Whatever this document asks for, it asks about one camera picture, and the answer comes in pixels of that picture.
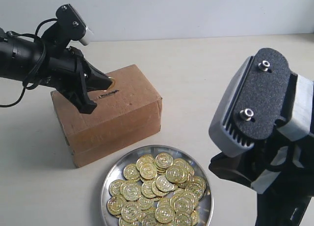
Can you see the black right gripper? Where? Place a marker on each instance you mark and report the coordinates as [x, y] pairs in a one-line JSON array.
[[276, 168]]

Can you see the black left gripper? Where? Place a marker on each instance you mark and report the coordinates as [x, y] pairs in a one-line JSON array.
[[68, 72]]

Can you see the round steel plate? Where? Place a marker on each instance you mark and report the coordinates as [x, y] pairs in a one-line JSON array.
[[205, 207]]

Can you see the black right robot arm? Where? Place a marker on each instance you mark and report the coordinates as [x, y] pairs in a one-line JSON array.
[[288, 212]]

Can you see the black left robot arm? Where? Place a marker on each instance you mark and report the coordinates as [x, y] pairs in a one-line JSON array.
[[34, 61]]

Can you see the brown cardboard slotted box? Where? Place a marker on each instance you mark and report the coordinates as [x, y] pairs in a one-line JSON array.
[[127, 113]]

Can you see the gold coin right edge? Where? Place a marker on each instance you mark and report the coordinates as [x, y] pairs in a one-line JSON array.
[[200, 180]]

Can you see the gold coin centre pale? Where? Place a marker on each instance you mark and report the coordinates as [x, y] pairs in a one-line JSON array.
[[164, 185]]

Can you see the grey black wrist camera left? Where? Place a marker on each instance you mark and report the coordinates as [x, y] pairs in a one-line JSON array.
[[73, 24]]

